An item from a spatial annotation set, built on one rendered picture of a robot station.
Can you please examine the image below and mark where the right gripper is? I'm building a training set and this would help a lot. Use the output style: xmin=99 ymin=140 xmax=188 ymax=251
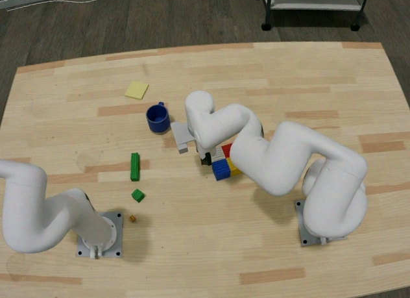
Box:
xmin=194 ymin=140 xmax=216 ymax=166

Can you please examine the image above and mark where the red cube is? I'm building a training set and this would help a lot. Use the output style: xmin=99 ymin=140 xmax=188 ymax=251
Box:
xmin=221 ymin=143 xmax=233 ymax=158

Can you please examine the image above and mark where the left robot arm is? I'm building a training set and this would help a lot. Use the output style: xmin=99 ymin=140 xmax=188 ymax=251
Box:
xmin=0 ymin=159 xmax=117 ymax=259

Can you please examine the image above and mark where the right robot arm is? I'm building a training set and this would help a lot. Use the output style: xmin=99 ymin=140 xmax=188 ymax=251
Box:
xmin=170 ymin=90 xmax=368 ymax=245

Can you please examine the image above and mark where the blue cube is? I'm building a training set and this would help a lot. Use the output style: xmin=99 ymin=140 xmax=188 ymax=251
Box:
xmin=212 ymin=159 xmax=231 ymax=181

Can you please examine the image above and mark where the pale yellow square tile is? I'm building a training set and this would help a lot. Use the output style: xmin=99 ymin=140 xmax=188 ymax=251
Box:
xmin=125 ymin=81 xmax=149 ymax=100

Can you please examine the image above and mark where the green cube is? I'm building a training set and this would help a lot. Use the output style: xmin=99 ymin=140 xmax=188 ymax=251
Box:
xmin=131 ymin=189 xmax=145 ymax=203

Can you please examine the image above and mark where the green rectangular bar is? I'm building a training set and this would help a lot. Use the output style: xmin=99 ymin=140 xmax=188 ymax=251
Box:
xmin=130 ymin=153 xmax=139 ymax=182

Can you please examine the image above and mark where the dark blue mug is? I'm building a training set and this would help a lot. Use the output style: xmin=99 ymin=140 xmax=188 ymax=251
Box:
xmin=146 ymin=102 xmax=171 ymax=135

